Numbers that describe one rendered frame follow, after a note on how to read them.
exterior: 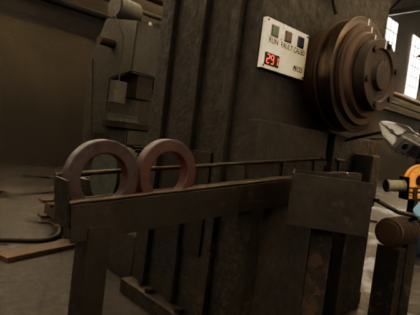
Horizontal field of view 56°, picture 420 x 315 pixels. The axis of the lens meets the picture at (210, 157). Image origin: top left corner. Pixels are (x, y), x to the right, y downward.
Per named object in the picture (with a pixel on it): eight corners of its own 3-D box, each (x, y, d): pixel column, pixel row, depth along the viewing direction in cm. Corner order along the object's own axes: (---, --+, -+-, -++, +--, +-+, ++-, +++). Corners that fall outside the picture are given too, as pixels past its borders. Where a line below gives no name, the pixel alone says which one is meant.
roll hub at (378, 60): (347, 105, 151) (358, 31, 150) (380, 114, 170) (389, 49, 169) (362, 105, 147) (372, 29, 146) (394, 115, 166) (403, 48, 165)
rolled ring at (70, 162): (140, 139, 98) (133, 139, 101) (67, 140, 86) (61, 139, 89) (138, 212, 100) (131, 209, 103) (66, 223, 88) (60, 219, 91)
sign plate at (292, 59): (256, 67, 143) (263, 17, 142) (299, 80, 160) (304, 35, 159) (261, 66, 141) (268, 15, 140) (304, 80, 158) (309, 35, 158)
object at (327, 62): (307, 125, 153) (324, 2, 151) (365, 137, 184) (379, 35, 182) (322, 126, 148) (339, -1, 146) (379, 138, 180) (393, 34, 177)
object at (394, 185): (382, 190, 190) (382, 179, 189) (399, 190, 191) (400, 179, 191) (389, 192, 184) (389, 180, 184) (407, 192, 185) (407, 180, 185)
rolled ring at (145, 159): (197, 139, 111) (190, 138, 113) (140, 140, 98) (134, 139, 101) (194, 204, 113) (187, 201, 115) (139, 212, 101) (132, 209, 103)
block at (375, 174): (344, 203, 186) (352, 152, 185) (353, 202, 191) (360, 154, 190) (366, 207, 178) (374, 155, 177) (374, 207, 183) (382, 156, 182)
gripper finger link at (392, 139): (380, 130, 142) (400, 146, 137) (372, 129, 138) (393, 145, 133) (386, 123, 141) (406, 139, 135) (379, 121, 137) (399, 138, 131)
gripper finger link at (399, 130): (386, 123, 141) (406, 139, 135) (379, 121, 137) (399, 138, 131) (392, 115, 139) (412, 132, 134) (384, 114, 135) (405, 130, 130)
